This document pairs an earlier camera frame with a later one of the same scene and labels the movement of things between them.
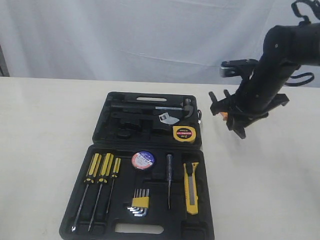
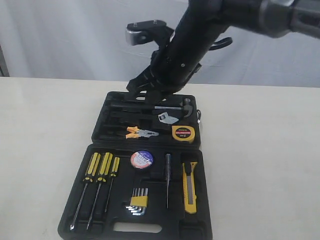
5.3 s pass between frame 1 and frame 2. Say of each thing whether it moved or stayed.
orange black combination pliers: moved
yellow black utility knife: stayed
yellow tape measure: stayed
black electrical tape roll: stayed
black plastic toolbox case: stayed
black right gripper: moved
